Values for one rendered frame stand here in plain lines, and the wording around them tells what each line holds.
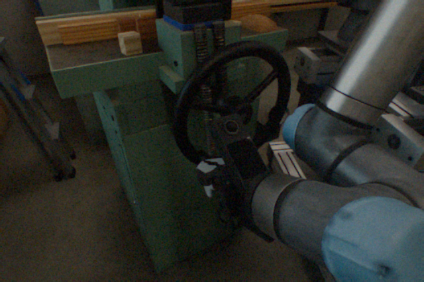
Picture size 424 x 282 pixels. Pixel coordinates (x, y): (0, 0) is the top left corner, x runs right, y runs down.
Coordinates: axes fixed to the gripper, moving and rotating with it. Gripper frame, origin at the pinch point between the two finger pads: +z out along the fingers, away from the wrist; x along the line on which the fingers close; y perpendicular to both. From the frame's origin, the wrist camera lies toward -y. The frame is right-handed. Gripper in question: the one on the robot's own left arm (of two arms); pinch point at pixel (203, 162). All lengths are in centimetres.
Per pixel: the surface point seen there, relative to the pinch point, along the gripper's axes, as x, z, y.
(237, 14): 33, 26, -33
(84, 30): -11.0, 25.8, -33.5
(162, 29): 2.8, 11.0, -27.6
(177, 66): 2.9, 7.9, -19.3
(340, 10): 340, 218, -77
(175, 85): 1.1, 7.3, -15.6
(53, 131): -34, 122, -12
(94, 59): -11.7, 15.9, -24.8
